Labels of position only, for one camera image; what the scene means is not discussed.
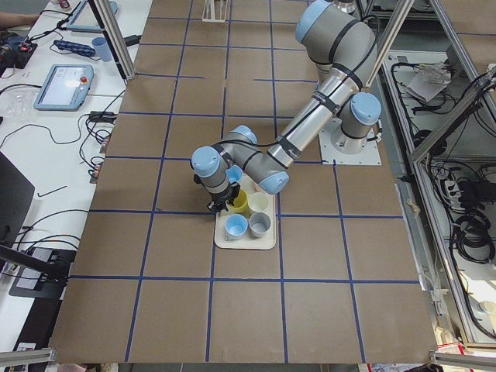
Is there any aluminium frame post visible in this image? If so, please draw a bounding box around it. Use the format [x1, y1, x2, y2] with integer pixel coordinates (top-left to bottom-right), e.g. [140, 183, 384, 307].
[88, 0, 136, 81]

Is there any blue cup on desk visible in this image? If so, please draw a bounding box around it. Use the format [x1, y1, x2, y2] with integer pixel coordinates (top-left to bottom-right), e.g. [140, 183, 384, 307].
[91, 36, 112, 62]

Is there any white serving tray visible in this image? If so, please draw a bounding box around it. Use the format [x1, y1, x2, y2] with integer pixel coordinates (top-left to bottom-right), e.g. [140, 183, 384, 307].
[214, 175, 277, 250]

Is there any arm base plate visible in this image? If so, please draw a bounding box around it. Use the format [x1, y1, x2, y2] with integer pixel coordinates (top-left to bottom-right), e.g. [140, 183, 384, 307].
[318, 119, 382, 166]

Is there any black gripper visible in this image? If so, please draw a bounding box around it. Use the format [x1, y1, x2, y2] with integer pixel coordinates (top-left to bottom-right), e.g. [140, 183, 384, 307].
[206, 183, 239, 212]

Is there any light blue cup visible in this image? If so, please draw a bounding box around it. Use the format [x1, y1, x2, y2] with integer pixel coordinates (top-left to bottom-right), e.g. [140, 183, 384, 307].
[224, 214, 248, 240]
[226, 165, 243, 184]

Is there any teach pendant tablet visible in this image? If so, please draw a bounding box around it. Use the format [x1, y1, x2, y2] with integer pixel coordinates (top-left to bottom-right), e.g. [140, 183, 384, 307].
[33, 64, 95, 112]
[67, 1, 101, 33]

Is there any near teach pendant tablet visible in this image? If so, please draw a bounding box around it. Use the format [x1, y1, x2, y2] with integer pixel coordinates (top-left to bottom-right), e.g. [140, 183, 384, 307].
[33, 64, 95, 112]

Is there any cream white plastic cup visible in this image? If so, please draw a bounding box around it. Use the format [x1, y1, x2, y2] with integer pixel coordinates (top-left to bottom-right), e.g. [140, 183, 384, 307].
[247, 192, 270, 213]

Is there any light blue cup front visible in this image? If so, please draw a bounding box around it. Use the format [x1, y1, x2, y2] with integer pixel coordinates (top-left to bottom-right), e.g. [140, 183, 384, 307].
[224, 214, 248, 240]

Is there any light blue cup right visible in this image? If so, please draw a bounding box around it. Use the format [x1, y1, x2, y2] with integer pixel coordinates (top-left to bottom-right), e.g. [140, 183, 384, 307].
[226, 165, 243, 184]

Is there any far teach pendant tablet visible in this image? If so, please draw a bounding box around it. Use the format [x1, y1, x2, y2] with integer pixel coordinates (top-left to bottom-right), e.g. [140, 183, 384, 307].
[67, 1, 101, 33]

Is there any grey plastic cup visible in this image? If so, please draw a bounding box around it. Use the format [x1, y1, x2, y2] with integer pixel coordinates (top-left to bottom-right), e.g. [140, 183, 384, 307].
[249, 212, 271, 238]

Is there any yellow plastic cup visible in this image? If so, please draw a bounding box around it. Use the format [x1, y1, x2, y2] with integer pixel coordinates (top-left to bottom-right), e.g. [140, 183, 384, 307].
[227, 188, 249, 214]

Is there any white wire dish rack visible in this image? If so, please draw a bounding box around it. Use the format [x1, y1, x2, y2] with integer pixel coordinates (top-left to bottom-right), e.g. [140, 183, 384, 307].
[201, 0, 229, 23]

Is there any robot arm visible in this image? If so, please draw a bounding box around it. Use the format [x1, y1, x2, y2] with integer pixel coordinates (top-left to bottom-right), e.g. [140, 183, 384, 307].
[191, 1, 377, 212]

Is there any black monitor stand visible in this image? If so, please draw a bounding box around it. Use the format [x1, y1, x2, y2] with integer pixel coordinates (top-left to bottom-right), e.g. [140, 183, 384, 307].
[1, 154, 76, 299]

